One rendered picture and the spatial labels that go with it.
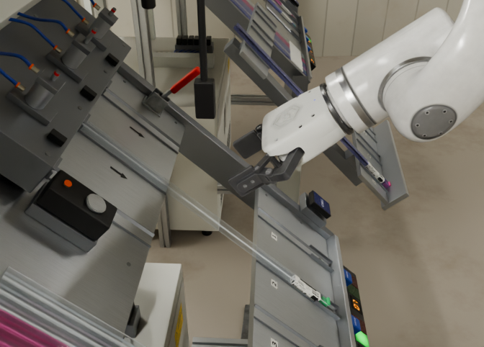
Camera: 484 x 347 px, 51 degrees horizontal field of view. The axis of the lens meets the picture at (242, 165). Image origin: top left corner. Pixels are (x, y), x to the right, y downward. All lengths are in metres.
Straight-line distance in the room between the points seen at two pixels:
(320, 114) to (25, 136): 0.33
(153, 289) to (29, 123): 0.60
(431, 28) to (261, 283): 0.42
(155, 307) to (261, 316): 0.36
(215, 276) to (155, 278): 0.87
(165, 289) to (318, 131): 0.58
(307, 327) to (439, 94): 0.43
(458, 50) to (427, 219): 1.85
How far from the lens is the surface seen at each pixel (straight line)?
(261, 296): 0.76
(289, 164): 0.61
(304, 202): 1.00
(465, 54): 0.54
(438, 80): 0.54
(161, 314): 1.04
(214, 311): 1.85
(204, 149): 0.92
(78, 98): 0.65
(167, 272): 1.11
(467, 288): 2.09
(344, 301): 0.91
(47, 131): 0.57
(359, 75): 0.62
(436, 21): 0.62
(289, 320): 0.79
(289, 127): 0.63
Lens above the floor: 1.41
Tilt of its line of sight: 33 degrees down
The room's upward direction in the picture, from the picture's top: straight up
